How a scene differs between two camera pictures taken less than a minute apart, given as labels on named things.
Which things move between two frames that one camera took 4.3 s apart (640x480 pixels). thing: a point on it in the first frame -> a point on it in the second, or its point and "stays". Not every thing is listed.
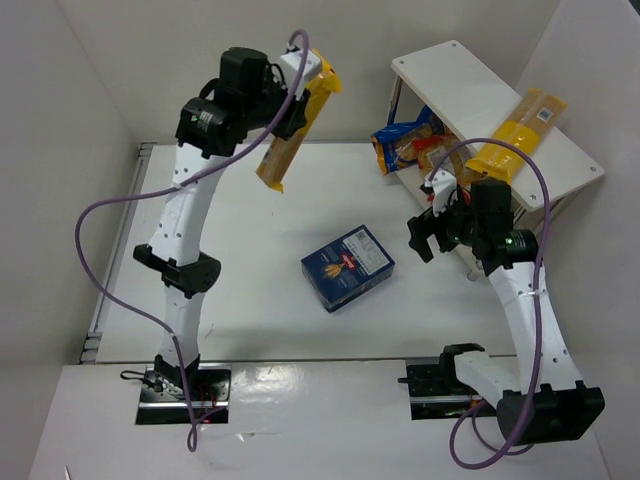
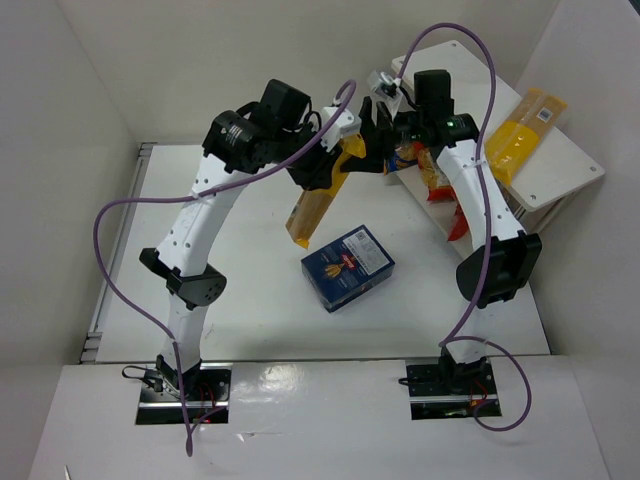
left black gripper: [295, 118] -> [316, 167]
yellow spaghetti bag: [282, 156] -> [313, 205]
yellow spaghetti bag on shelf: [522, 129] stays
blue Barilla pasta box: [345, 267] stays
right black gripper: [435, 230] -> [382, 129]
